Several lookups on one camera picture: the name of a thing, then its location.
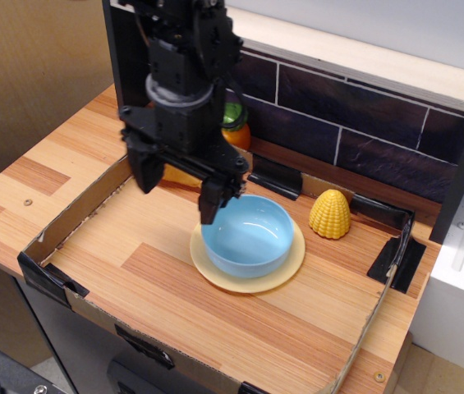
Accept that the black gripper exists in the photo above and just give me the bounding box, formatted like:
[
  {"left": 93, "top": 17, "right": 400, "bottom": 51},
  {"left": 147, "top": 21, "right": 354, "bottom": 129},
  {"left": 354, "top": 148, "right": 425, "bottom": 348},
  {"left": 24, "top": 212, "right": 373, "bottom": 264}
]
[{"left": 119, "top": 96, "right": 249, "bottom": 225}]

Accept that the light blue bowl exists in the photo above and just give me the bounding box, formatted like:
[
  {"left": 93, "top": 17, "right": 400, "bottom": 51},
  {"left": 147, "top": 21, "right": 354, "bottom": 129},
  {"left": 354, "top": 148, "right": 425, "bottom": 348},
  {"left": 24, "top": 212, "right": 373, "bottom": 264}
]
[{"left": 201, "top": 195, "right": 294, "bottom": 279}]

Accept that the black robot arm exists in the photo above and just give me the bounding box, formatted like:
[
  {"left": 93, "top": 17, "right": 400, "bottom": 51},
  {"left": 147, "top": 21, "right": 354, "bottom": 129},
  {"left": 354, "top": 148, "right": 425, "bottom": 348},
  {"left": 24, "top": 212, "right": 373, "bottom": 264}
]
[{"left": 119, "top": 1, "right": 249, "bottom": 224}]

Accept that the pale yellow plate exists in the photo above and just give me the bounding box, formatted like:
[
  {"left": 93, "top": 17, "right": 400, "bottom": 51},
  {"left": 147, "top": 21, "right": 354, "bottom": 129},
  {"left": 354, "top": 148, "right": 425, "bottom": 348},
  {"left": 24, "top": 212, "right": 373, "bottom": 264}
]
[{"left": 190, "top": 221, "right": 306, "bottom": 294}]

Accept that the orange toy carrot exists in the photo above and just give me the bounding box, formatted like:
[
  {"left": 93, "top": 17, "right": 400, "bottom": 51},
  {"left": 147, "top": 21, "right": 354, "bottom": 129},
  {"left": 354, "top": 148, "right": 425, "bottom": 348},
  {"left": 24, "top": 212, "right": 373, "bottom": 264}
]
[{"left": 222, "top": 103, "right": 251, "bottom": 150}]

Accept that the yellow toy corn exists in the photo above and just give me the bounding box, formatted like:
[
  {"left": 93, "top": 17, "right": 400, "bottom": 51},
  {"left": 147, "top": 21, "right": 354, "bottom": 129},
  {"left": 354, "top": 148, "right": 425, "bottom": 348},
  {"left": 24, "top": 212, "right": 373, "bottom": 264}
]
[{"left": 309, "top": 189, "right": 351, "bottom": 240}]

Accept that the cardboard tray border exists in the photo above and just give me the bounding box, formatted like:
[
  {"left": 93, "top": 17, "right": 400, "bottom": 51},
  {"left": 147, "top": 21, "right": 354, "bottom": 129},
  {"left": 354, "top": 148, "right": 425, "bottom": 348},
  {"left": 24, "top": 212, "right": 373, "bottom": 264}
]
[{"left": 18, "top": 156, "right": 425, "bottom": 393}]

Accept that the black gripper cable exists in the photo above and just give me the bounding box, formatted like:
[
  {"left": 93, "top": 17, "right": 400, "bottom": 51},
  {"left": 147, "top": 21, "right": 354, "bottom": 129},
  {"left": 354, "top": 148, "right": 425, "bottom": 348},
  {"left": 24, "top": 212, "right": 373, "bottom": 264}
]
[{"left": 214, "top": 73, "right": 250, "bottom": 133}]

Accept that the black shelf post left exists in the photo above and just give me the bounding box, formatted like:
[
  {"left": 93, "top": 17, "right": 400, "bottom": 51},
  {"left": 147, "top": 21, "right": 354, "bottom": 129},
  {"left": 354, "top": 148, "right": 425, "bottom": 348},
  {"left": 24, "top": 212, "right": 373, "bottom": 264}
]
[{"left": 102, "top": 1, "right": 150, "bottom": 112}]

